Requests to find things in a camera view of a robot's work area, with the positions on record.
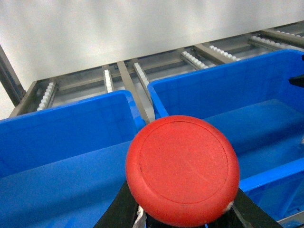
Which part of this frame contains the left gripper black left finger own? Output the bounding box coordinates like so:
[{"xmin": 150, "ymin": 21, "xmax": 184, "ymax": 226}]
[{"xmin": 94, "ymin": 181, "xmax": 139, "ymax": 228}]

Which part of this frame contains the left gripper black right finger own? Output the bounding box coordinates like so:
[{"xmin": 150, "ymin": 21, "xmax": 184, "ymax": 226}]
[{"xmin": 229, "ymin": 189, "xmax": 282, "ymax": 228}]

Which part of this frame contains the red mushroom push button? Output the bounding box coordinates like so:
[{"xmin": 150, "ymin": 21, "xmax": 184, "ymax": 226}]
[{"xmin": 125, "ymin": 115, "xmax": 240, "ymax": 227}]

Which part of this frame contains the blue storage bin left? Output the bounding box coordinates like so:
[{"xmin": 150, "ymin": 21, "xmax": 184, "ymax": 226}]
[{"xmin": 0, "ymin": 90, "xmax": 145, "ymax": 228}]

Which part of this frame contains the blue storage bin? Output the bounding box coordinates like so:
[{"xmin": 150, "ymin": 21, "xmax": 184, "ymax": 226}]
[
  {"xmin": 148, "ymin": 49, "xmax": 304, "ymax": 220},
  {"xmin": 0, "ymin": 90, "xmax": 145, "ymax": 228}
]

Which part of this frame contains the blue storage bin right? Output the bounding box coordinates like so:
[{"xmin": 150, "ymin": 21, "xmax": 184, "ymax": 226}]
[{"xmin": 148, "ymin": 49, "xmax": 304, "ymax": 220}]

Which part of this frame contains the metal roller rack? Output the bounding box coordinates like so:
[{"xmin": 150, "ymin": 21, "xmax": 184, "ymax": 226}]
[{"xmin": 0, "ymin": 21, "xmax": 304, "ymax": 122}]

